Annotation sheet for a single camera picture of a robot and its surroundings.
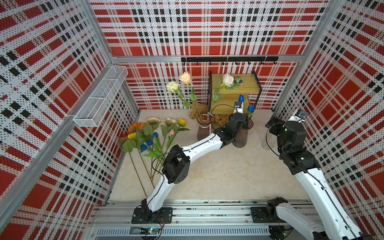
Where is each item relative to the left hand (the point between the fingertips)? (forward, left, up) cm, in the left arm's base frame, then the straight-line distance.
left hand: (247, 113), depth 82 cm
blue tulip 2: (+7, +3, +4) cm, 9 cm away
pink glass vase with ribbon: (+3, +24, -10) cm, 26 cm away
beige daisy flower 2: (+12, +49, -22) cm, 55 cm away
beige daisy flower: (+13, +61, -21) cm, 66 cm away
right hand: (-12, -13, +8) cm, 19 cm away
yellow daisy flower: (+12, +40, -22) cm, 47 cm away
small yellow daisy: (0, +73, -20) cm, 76 cm away
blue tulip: (+3, -3, 0) cm, 5 cm away
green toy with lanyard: (+19, +4, +7) cm, 20 cm away
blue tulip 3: (+3, +59, -25) cm, 64 cm away
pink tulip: (+5, +47, -24) cm, 53 cm away
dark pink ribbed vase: (-5, 0, -21) cm, 22 cm away
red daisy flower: (-1, +78, -21) cm, 81 cm away
